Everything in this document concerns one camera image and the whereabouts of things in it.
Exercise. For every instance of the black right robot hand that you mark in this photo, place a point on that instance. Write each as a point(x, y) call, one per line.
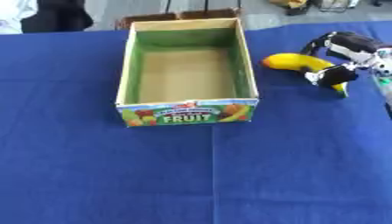
point(352, 46)

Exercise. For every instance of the yellow toy banana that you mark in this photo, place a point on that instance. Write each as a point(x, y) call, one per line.
point(296, 61)

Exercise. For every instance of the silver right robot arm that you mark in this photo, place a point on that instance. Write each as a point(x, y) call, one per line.
point(386, 84)

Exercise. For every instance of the tan cardboard box green inside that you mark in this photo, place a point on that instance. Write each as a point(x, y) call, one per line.
point(186, 75)

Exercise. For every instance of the dark bag on floor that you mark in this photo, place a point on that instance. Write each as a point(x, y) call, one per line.
point(296, 6)

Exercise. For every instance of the brown wooden chair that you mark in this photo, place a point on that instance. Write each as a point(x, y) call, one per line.
point(176, 16)

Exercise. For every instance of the person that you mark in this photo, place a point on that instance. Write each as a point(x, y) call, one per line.
point(43, 14)

